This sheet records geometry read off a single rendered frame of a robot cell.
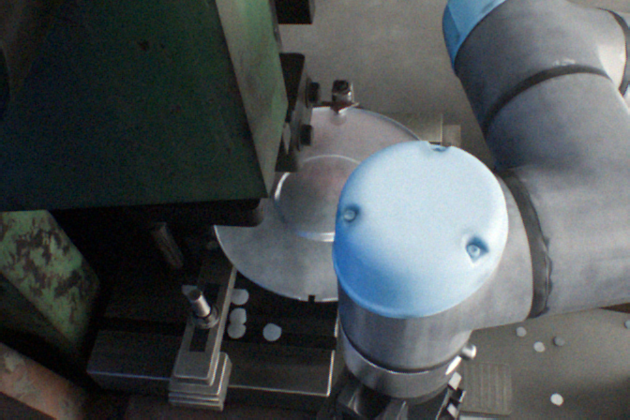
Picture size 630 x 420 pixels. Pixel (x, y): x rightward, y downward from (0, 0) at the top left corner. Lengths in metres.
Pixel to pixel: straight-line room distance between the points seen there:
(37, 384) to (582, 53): 0.74
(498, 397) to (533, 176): 1.07
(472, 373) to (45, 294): 0.86
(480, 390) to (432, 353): 1.04
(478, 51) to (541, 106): 0.06
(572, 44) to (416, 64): 1.71
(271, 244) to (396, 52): 1.41
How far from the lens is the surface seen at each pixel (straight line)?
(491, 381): 1.40
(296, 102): 0.68
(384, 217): 0.28
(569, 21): 0.42
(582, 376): 1.61
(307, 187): 0.84
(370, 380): 0.40
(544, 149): 0.36
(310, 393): 0.81
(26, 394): 0.92
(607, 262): 0.33
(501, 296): 0.32
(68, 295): 0.87
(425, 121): 1.09
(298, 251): 0.80
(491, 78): 0.39
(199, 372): 0.78
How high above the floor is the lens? 1.46
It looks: 54 degrees down
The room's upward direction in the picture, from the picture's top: 10 degrees counter-clockwise
